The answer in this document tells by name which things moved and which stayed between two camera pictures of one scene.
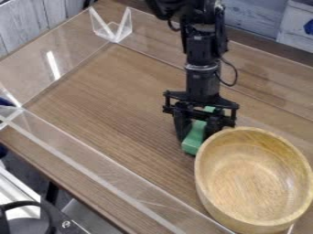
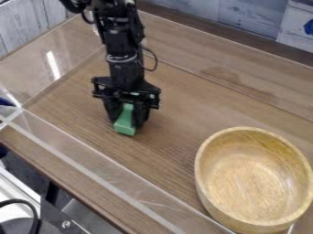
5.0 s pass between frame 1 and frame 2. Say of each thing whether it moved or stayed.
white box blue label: stayed
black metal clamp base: stayed
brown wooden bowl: stayed
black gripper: moved
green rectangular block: moved
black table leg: stayed
